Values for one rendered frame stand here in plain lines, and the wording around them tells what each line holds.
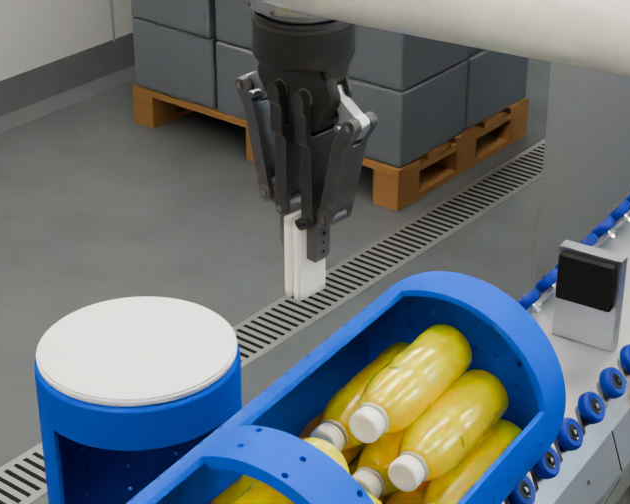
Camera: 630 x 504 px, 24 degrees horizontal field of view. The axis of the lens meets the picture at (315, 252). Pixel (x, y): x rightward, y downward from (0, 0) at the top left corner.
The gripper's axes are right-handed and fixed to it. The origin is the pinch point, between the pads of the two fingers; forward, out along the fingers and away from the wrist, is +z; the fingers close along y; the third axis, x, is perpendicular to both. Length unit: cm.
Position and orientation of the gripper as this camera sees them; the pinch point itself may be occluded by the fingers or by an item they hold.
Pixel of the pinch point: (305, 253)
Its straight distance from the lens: 114.2
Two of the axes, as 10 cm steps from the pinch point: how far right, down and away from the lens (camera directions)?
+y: 7.0, 3.4, -6.2
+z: 0.0, 8.7, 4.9
